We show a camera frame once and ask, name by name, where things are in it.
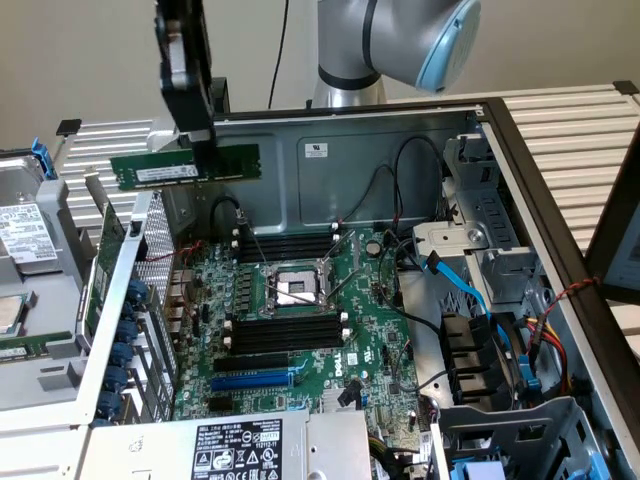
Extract thin metal locking lever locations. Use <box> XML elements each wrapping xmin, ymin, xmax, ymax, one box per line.
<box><xmin>238</xmin><ymin>213</ymin><xmax>269</xmax><ymax>267</ymax></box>
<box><xmin>263</xmin><ymin>281</ymin><xmax>324</xmax><ymax>307</ymax></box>

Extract black hanging cable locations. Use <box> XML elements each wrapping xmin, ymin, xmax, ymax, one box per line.
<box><xmin>267</xmin><ymin>0</ymin><xmax>292</xmax><ymax>109</ymax></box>

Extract silver CPU chip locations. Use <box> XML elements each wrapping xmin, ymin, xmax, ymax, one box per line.
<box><xmin>0</xmin><ymin>292</ymin><xmax>30</xmax><ymax>336</ymax></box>

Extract black fan shroud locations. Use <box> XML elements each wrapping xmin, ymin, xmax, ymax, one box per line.
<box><xmin>438</xmin><ymin>310</ymin><xmax>529</xmax><ymax>407</ymax></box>

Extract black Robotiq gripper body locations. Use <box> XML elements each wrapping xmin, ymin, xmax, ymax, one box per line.
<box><xmin>152</xmin><ymin>0</ymin><xmax>217</xmax><ymax>136</ymax></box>

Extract CPU socket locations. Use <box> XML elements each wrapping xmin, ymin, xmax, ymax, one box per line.
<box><xmin>257</xmin><ymin>259</ymin><xmax>335</xmax><ymax>317</ymax></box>

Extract silver metal disk bay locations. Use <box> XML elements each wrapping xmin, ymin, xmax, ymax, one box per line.
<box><xmin>412</xmin><ymin>133</ymin><xmax>544</xmax><ymax>309</ymax></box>

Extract silver hard disk white label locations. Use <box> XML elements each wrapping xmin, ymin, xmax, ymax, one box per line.
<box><xmin>0</xmin><ymin>155</ymin><xmax>65</xmax><ymax>275</ymax></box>

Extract multicolour power wire bundle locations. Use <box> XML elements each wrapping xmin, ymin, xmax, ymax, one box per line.
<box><xmin>524</xmin><ymin>314</ymin><xmax>570</xmax><ymax>396</ymax></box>

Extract blue data wire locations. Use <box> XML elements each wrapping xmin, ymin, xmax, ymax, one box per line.
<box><xmin>422</xmin><ymin>251</ymin><xmax>526</xmax><ymax>361</ymax></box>

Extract thin dark wire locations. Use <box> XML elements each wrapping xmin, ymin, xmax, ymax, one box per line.
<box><xmin>337</xmin><ymin>163</ymin><xmax>404</xmax><ymax>226</ymax></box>

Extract small black box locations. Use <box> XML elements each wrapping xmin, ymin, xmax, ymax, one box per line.
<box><xmin>209</xmin><ymin>77</ymin><xmax>232</xmax><ymax>116</ymax></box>

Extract thick black wire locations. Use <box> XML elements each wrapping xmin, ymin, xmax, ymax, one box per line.
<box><xmin>377</xmin><ymin>229</ymin><xmax>446</xmax><ymax>334</ymax></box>

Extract blue card retainer clip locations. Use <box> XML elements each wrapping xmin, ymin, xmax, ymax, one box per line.
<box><xmin>118</xmin><ymin>319</ymin><xmax>142</xmax><ymax>346</ymax></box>
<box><xmin>124</xmin><ymin>278</ymin><xmax>150</xmax><ymax>307</ymax></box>
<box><xmin>110</xmin><ymin>342</ymin><xmax>135</xmax><ymax>369</ymax></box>
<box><xmin>98</xmin><ymin>391</ymin><xmax>123</xmax><ymax>422</ymax></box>
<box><xmin>105</xmin><ymin>366</ymin><xmax>130</xmax><ymax>392</ymax></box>

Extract dark grey drive cage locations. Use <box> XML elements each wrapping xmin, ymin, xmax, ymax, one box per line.
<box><xmin>432</xmin><ymin>394</ymin><xmax>619</xmax><ymax>480</ymax></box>

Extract blue plastic disk rail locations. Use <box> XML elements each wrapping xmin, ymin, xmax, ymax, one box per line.
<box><xmin>29</xmin><ymin>137</ymin><xmax>57</xmax><ymax>182</ymax></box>

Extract silver socket cover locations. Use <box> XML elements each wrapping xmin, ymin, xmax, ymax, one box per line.
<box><xmin>321</xmin><ymin>228</ymin><xmax>363</xmax><ymax>307</ymax></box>

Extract green Dell motherboard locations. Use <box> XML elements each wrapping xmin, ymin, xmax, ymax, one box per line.
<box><xmin>172</xmin><ymin>224</ymin><xmax>436</xmax><ymax>451</ymax></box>

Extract grey parts rack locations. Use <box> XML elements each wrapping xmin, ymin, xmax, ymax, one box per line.
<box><xmin>0</xmin><ymin>144</ymin><xmax>104</xmax><ymax>441</ymax></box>

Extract RAM slot white latches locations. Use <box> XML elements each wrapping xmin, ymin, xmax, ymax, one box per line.
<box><xmin>222</xmin><ymin>312</ymin><xmax>351</xmax><ymax>342</ymax></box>
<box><xmin>230</xmin><ymin>223</ymin><xmax>342</xmax><ymax>241</ymax></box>
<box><xmin>230</xmin><ymin>238</ymin><xmax>342</xmax><ymax>256</ymax></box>
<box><xmin>222</xmin><ymin>327</ymin><xmax>351</xmax><ymax>359</ymax></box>

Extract open metal PC case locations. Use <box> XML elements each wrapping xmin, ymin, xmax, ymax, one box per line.
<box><xmin>74</xmin><ymin>97</ymin><xmax>640</xmax><ymax>480</ymax></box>

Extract short black wire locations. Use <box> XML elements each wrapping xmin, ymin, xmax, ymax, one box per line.
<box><xmin>417</xmin><ymin>367</ymin><xmax>454</xmax><ymax>392</ymax></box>

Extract silver chipset heatsink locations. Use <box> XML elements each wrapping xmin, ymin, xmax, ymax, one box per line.
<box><xmin>321</xmin><ymin>385</ymin><xmax>365</xmax><ymax>414</ymax></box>

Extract long black expansion slot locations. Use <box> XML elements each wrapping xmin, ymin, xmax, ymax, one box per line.
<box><xmin>213</xmin><ymin>352</ymin><xmax>290</xmax><ymax>375</ymax></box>

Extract blue expansion slot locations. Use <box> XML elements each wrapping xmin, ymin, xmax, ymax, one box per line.
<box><xmin>210</xmin><ymin>372</ymin><xmax>294</xmax><ymax>395</ymax></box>

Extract long black wire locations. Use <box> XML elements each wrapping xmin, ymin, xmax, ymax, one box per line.
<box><xmin>391</xmin><ymin>135</ymin><xmax>449</xmax><ymax>234</ymax></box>

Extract pale blue plastic tab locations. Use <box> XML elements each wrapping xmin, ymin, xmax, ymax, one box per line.
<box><xmin>452</xmin><ymin>459</ymin><xmax>507</xmax><ymax>480</ymax></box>

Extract green RAM stick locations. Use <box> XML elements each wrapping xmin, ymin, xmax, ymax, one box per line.
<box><xmin>108</xmin><ymin>143</ymin><xmax>264</xmax><ymax>192</ymax></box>
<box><xmin>0</xmin><ymin>343</ymin><xmax>52</xmax><ymax>360</ymax></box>

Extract silver power supply with label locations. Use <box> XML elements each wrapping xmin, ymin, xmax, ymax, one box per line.
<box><xmin>82</xmin><ymin>408</ymin><xmax>374</xmax><ymax>480</ymax></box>

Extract dark framed monitor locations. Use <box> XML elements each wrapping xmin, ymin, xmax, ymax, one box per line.
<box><xmin>583</xmin><ymin>132</ymin><xmax>640</xmax><ymax>307</ymax></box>

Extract green graphics card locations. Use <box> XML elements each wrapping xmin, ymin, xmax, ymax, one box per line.
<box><xmin>74</xmin><ymin>167</ymin><xmax>130</xmax><ymax>351</ymax></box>

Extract black wire with clip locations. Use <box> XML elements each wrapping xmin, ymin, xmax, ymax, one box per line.
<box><xmin>211</xmin><ymin>193</ymin><xmax>249</xmax><ymax>239</ymax></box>

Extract white case sticker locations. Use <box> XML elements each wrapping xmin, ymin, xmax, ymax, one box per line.
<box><xmin>301</xmin><ymin>140</ymin><xmax>331</xmax><ymax>161</ymax></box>

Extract red black twisted wire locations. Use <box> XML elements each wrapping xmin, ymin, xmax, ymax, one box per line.
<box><xmin>135</xmin><ymin>239</ymin><xmax>207</xmax><ymax>269</ymax></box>
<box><xmin>553</xmin><ymin>276</ymin><xmax>601</xmax><ymax>302</ymax></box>

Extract black angled wire plug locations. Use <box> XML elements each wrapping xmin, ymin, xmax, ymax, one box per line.
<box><xmin>337</xmin><ymin>378</ymin><xmax>363</xmax><ymax>409</ymax></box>

